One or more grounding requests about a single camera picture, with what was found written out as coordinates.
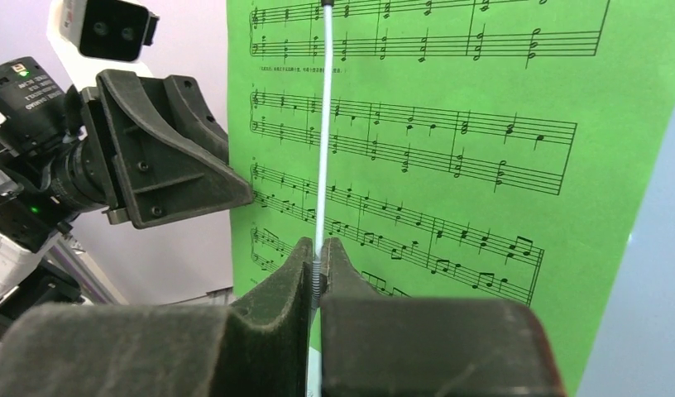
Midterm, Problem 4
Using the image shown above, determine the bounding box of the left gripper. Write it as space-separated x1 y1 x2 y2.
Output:
41 69 255 230

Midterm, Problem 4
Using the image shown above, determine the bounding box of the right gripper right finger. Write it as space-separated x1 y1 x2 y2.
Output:
320 238 567 396

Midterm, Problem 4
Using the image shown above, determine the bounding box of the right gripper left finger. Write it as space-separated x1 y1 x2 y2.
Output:
0 237 313 396

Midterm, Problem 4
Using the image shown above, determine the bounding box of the green sheet music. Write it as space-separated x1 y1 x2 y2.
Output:
227 0 675 392

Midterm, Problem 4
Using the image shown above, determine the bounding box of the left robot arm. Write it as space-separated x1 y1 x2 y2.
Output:
0 57 253 338

